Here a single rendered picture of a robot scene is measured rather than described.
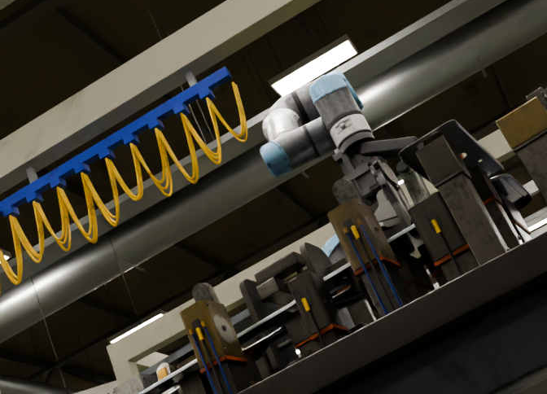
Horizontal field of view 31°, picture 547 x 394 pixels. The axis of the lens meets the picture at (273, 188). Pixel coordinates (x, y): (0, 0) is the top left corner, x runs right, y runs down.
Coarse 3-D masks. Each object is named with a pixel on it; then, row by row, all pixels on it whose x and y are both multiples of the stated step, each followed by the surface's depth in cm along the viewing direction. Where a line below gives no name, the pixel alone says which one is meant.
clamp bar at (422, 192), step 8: (400, 168) 204; (408, 168) 203; (400, 176) 206; (408, 176) 206; (416, 176) 204; (408, 184) 205; (416, 184) 205; (424, 184) 204; (416, 192) 204; (424, 192) 202; (416, 200) 202
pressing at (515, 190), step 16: (496, 176) 169; (512, 192) 181; (528, 192) 181; (400, 240) 180; (416, 240) 183; (416, 256) 191; (336, 272) 178; (352, 272) 184; (336, 288) 189; (352, 288) 193; (288, 304) 184; (336, 304) 197; (352, 304) 198; (272, 320) 190; (240, 336) 191; (256, 336) 195; (272, 336) 200; (256, 352) 205; (192, 368) 196; (160, 384) 198; (176, 384) 201
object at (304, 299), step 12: (300, 276) 172; (312, 276) 172; (300, 288) 171; (312, 288) 170; (324, 288) 174; (300, 300) 171; (312, 300) 170; (324, 300) 170; (300, 312) 171; (312, 312) 169; (324, 312) 168; (336, 312) 173; (312, 324) 169; (324, 324) 168; (336, 324) 169; (312, 336) 169; (324, 336) 168; (336, 336) 168
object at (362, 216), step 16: (336, 208) 167; (352, 208) 165; (368, 208) 170; (336, 224) 166; (352, 224) 164; (368, 224) 164; (352, 240) 164; (368, 240) 162; (384, 240) 168; (352, 256) 163; (368, 256) 161; (384, 256) 162; (368, 272) 162; (384, 272) 159; (368, 288) 162; (384, 288) 159; (400, 288) 162; (384, 304) 160; (400, 304) 157
